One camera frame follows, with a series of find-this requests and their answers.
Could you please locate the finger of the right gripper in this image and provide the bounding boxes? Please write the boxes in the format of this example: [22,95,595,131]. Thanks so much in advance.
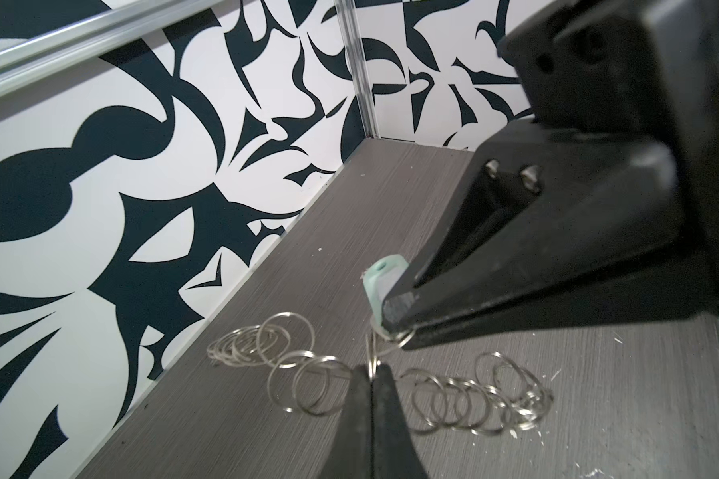
[381,120,685,333]
[403,253,719,350]

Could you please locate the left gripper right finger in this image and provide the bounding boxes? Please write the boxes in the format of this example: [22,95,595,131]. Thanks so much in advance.
[371,364,429,479]

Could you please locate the pale green key tag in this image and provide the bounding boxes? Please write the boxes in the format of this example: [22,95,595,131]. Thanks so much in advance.
[361,255,409,341]

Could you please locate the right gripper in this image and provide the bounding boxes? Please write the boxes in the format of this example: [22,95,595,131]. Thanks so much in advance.
[499,1,719,291]

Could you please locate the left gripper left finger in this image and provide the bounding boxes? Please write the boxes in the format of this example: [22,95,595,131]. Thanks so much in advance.
[319,365,373,478]

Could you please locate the metal key organizer plate with rings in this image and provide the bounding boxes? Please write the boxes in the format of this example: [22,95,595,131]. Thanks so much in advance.
[206,310,555,438]

